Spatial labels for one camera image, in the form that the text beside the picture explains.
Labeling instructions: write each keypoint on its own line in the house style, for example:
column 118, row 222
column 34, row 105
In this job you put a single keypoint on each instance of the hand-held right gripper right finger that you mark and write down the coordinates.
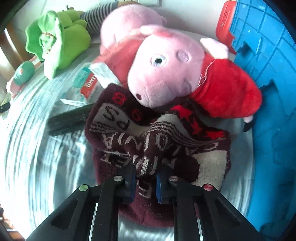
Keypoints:
column 159, row 187

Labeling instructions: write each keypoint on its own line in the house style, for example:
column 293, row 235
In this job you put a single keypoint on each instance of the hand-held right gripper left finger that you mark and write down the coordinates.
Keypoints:
column 130, row 185

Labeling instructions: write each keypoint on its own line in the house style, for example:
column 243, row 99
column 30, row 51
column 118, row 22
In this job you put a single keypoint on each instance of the maroon knit hat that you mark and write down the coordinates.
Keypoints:
column 111, row 148

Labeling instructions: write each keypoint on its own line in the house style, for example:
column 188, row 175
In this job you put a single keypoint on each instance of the green frog plush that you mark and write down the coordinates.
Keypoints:
column 60, row 41

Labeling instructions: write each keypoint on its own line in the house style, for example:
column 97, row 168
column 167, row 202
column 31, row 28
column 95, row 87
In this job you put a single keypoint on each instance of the large pink pig plush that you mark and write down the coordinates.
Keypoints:
column 124, row 23

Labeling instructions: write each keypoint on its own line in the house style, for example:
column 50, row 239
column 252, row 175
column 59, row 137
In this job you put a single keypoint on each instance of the blue plastic crate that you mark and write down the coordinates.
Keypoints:
column 266, row 46

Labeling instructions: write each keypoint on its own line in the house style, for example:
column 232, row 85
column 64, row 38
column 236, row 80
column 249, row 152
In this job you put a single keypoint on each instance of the black remote control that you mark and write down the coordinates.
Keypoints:
column 67, row 120

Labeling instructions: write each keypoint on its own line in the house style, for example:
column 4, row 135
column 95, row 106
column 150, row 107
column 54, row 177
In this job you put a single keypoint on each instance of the tissue pack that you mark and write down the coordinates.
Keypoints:
column 85, row 85

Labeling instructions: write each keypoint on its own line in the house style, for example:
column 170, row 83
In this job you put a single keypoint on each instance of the pig plush in red dress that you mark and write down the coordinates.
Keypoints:
column 161, row 76

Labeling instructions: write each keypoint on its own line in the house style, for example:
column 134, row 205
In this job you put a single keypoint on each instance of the small pig plush green dress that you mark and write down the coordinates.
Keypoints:
column 23, row 71

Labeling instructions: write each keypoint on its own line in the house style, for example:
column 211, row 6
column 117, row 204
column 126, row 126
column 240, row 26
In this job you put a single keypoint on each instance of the red plastic case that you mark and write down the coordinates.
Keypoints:
column 223, row 23

